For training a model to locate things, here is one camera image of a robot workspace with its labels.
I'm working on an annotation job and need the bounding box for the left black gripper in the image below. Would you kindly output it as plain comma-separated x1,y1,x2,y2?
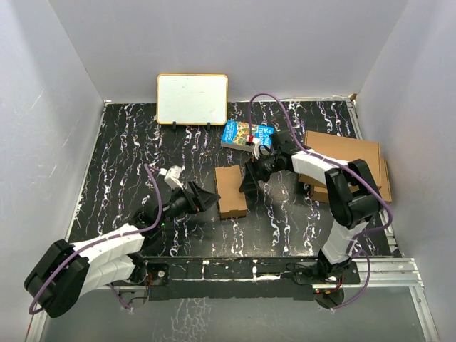
158,181,219,227

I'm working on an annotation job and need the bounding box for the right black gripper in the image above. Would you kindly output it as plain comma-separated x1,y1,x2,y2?
239,151,281,192

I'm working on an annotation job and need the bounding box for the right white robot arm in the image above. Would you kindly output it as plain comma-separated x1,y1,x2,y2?
239,132,386,283

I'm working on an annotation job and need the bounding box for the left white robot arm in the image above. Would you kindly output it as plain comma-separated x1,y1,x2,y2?
24,181,220,318

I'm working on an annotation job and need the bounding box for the blue illustrated book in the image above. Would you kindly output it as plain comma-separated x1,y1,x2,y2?
221,120,274,152

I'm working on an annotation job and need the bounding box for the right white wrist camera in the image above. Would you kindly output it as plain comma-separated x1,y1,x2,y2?
245,135,269,160

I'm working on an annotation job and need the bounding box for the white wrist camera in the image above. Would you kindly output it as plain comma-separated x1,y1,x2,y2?
159,165,184,190
245,135,269,160

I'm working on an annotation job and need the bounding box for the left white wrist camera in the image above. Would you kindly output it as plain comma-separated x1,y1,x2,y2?
159,165,184,190

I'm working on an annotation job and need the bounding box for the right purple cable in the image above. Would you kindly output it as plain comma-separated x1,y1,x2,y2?
248,93,393,309

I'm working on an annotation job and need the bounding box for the white board with wooden frame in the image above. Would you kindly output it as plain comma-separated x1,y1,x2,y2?
156,73,229,126

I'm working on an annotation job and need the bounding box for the aluminium frame rail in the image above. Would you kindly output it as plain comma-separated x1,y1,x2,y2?
26,257,438,341

